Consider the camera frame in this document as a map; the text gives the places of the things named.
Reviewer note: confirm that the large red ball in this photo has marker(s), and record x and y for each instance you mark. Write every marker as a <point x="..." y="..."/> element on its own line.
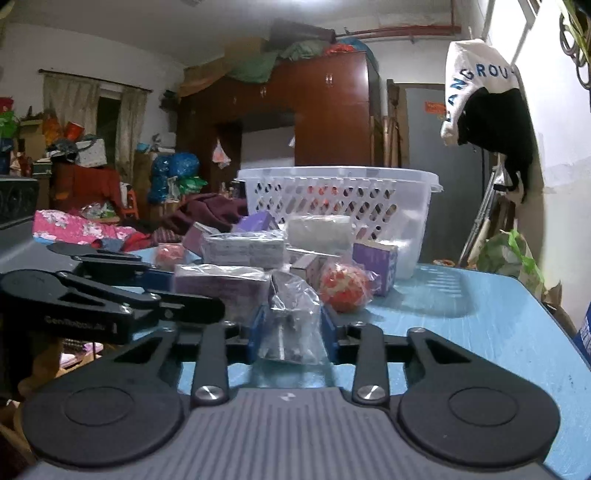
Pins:
<point x="344" y="286"/>

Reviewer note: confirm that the clear bag of metal parts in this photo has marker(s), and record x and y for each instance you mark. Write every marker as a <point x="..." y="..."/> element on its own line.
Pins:
<point x="291" y="318"/>

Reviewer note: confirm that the purple white carton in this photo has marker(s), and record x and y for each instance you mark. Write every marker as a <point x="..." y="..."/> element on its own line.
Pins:
<point x="374" y="263"/>

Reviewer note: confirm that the light purple box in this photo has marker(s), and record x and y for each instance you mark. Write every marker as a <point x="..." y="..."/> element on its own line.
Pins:
<point x="256" y="222"/>

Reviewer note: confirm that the small white pink box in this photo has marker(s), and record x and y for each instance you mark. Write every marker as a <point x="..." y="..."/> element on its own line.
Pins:
<point x="308" y="270"/>

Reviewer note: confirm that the grey box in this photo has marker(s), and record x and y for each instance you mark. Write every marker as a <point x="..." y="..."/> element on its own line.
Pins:
<point x="244" y="249"/>

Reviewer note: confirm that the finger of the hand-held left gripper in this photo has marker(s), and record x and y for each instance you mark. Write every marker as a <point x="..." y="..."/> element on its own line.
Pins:
<point x="184" y="310"/>
<point x="111" y="265"/>

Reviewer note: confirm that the patterned window curtain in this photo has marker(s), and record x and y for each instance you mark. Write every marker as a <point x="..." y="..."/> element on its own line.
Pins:
<point x="131" y="129"/>
<point x="69" y="104"/>

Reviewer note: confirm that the blue plastic bag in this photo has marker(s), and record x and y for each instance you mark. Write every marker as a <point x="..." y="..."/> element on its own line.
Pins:
<point x="173" y="173"/>

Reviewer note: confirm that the blue container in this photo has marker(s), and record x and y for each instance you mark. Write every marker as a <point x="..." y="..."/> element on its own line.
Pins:
<point x="584" y="330"/>

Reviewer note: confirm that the small red ball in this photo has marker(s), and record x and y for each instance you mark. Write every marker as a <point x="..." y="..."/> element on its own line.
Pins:
<point x="170" y="256"/>

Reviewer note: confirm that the pink hanging bag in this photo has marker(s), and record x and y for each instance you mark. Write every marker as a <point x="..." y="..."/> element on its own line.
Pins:
<point x="221" y="154"/>

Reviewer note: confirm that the red cloth pile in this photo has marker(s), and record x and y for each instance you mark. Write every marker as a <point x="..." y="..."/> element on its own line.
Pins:
<point x="87" y="184"/>

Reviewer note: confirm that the black hanging garment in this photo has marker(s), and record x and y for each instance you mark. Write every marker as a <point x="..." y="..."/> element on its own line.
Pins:
<point x="498" y="124"/>

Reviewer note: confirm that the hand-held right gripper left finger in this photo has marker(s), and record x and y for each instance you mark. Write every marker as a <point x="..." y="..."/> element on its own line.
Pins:
<point x="257" y="337"/>

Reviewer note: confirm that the maroon cloth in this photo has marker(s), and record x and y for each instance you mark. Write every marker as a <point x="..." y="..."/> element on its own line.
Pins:
<point x="207" y="207"/>

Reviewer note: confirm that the white plastic laundry basket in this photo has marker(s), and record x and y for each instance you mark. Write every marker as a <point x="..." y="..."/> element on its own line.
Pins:
<point x="415" y="221"/>

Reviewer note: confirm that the green plastic bag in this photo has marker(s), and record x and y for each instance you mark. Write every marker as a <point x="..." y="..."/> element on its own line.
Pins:
<point x="503" y="254"/>

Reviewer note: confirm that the grey door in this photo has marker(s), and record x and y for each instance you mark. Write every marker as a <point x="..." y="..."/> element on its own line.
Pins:
<point x="425" y="184"/>

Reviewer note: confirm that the green cloth bundle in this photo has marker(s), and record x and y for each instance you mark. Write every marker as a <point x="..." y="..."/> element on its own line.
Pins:
<point x="258" y="64"/>

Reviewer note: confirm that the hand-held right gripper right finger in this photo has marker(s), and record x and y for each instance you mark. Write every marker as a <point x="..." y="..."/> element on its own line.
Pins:
<point x="330" y="334"/>

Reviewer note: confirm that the black box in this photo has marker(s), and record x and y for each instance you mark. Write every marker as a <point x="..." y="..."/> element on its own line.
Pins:
<point x="18" y="201"/>

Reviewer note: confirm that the metal crutches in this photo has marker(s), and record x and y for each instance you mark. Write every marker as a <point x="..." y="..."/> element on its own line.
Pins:
<point x="480" y="217"/>

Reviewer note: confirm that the pink floral blanket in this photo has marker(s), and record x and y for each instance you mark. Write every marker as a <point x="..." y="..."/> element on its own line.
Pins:
<point x="69" y="226"/>

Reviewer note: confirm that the large purple box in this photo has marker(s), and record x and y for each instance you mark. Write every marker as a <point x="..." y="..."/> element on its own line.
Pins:
<point x="217" y="288"/>

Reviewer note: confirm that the brown wooden wardrobe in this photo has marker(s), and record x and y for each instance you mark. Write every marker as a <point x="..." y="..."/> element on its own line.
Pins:
<point x="323" y="115"/>

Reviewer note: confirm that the red ceiling pipe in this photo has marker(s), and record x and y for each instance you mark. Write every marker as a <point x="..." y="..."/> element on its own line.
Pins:
<point x="406" y="31"/>

